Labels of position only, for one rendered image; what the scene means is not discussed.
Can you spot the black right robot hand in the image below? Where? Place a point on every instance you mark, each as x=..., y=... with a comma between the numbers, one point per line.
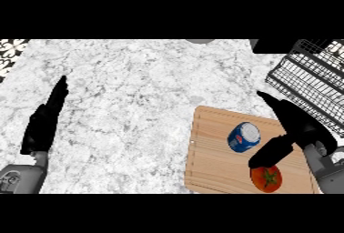
x=296, y=121

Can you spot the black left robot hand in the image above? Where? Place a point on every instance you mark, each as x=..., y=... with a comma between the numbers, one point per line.
x=43, y=127

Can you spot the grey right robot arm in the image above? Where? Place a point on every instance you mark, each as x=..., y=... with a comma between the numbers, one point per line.
x=325, y=170

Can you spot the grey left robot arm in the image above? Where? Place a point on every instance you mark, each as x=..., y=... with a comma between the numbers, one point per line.
x=23, y=174

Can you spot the blue and white can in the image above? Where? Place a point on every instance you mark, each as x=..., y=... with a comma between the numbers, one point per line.
x=244, y=137

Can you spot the wooden cutting board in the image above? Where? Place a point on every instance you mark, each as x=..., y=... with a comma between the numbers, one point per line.
x=223, y=151

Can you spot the red tomato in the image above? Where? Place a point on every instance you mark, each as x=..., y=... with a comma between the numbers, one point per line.
x=266, y=179

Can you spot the black and white patterned panel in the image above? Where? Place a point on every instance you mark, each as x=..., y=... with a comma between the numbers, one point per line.
x=9, y=54

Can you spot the black appliance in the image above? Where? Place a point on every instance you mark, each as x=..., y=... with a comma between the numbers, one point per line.
x=274, y=46

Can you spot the grey round object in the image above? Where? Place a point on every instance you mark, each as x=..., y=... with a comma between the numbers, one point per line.
x=200, y=41

